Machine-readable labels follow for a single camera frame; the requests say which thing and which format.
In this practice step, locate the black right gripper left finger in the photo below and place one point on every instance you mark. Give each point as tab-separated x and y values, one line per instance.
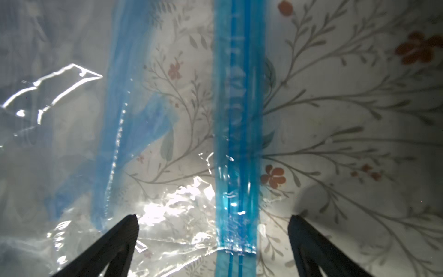
111	254

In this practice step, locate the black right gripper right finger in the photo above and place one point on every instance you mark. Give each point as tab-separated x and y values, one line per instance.
314	253

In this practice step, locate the clear vacuum bag blue zipper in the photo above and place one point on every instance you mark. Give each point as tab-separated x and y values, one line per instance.
145	108

